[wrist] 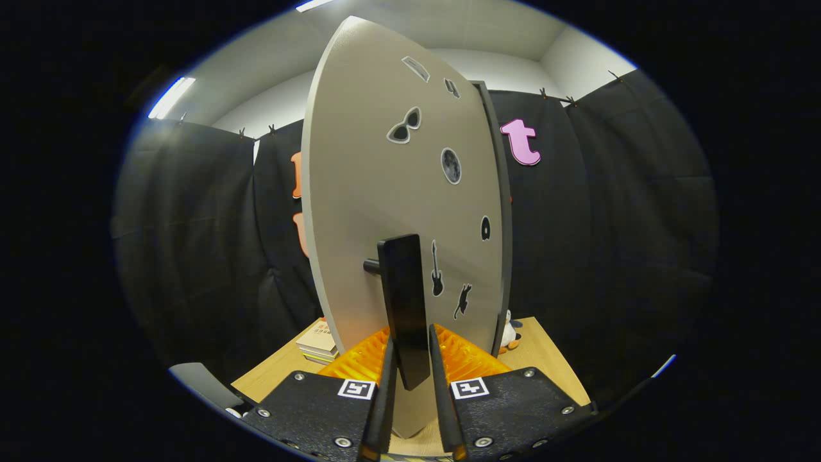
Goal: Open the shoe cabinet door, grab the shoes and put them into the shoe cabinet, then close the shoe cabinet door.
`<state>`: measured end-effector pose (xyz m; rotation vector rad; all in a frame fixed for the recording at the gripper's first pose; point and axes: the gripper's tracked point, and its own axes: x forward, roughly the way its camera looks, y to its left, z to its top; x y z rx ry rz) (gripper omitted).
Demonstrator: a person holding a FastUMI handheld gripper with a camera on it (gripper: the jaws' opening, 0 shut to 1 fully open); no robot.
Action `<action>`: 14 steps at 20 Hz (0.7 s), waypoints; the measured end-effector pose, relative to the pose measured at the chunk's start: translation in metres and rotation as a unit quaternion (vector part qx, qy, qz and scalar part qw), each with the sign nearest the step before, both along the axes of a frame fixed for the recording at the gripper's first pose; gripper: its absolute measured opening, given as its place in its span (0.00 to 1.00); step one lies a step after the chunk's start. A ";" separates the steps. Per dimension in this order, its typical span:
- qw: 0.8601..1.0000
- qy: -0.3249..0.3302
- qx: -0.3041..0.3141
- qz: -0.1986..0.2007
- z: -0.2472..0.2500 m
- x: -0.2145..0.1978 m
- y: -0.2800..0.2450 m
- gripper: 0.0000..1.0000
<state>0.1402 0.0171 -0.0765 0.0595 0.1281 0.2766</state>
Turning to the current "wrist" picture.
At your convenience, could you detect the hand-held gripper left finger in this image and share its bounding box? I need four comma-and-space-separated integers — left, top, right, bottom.
247, 327, 398, 462

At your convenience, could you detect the row of black cloth clips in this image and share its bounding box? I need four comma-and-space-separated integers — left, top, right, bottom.
180, 69, 623, 139

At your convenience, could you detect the black backdrop cloth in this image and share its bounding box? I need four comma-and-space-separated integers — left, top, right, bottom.
112, 69, 719, 405

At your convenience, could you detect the beige shoe cabinet door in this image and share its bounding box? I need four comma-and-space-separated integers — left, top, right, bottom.
301, 16, 504, 438

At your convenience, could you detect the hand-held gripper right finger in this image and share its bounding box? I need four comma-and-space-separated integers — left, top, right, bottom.
428, 324, 594, 462

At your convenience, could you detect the double tube ceiling light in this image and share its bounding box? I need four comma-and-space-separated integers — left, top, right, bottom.
149, 77, 196, 119

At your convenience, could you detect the penguin plush toy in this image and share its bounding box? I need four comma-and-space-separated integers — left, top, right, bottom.
499, 310, 523, 355

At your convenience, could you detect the beige cover book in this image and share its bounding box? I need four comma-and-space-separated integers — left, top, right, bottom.
296, 319, 337, 354

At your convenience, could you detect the dark grey shoe cabinet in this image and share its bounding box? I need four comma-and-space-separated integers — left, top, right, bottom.
471, 80, 514, 357

